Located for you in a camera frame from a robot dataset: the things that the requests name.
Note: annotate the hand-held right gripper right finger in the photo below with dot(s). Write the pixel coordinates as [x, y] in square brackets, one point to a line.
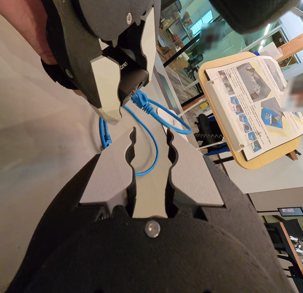
[196, 179]

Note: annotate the printed instruction sheet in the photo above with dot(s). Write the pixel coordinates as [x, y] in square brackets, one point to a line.
[255, 84]

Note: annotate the black swivel chair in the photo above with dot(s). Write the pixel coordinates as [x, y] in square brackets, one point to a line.
[204, 124]

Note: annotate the small framed screen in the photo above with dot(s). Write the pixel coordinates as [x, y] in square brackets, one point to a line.
[290, 211]

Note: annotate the small black ethernet switch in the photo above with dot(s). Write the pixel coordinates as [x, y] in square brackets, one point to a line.
[132, 75]

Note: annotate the person's left hand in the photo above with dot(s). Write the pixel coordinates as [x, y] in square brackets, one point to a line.
[21, 13]

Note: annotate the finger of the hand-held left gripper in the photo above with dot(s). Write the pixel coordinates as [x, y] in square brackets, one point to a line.
[107, 89]
[149, 37]

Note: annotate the wooden beam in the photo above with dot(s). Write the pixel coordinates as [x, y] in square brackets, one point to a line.
[291, 47]

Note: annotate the black metal pole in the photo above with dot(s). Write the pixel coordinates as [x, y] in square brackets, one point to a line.
[180, 51]

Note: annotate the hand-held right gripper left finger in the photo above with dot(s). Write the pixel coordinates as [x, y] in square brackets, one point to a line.
[109, 177]

